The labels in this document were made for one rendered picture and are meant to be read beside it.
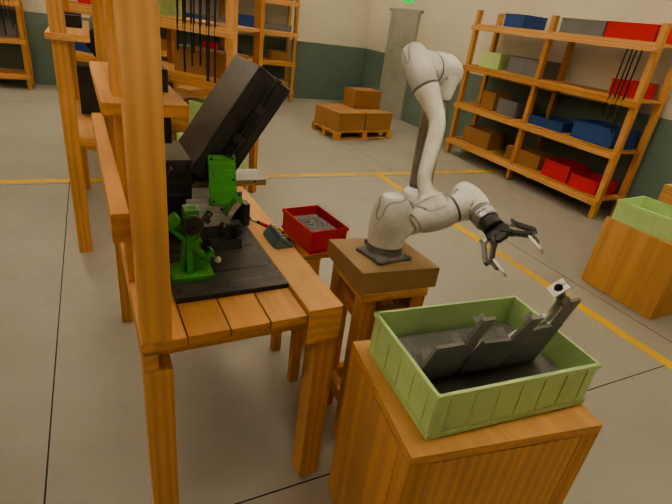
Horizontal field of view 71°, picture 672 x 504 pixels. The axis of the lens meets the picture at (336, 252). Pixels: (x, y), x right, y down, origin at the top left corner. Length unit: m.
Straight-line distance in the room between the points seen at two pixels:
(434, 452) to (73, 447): 1.66
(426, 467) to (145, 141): 1.16
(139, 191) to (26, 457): 1.54
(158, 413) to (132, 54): 1.12
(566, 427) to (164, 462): 1.37
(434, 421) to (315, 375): 0.63
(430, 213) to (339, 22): 10.56
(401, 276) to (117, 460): 1.48
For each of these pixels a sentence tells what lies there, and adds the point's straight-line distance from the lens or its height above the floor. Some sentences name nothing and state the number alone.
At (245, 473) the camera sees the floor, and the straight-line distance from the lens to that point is 2.33.
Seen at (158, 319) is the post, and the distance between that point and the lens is 1.53.
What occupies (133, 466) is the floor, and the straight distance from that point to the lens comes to 2.41.
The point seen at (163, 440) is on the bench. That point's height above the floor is 0.45.
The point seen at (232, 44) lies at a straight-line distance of 4.63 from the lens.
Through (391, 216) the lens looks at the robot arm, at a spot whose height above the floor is 1.15.
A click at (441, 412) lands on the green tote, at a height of 0.89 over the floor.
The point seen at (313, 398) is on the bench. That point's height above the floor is 0.46.
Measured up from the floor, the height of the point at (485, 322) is 1.14.
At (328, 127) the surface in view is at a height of 0.15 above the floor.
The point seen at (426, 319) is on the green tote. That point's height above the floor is 0.91.
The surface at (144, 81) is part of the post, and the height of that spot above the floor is 1.65.
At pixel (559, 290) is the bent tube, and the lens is 1.65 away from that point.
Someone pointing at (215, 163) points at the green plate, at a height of 1.24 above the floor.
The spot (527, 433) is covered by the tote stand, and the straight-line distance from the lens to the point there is 1.63.
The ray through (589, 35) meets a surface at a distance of 6.90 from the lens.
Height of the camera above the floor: 1.84
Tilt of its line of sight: 26 degrees down
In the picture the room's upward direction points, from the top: 8 degrees clockwise
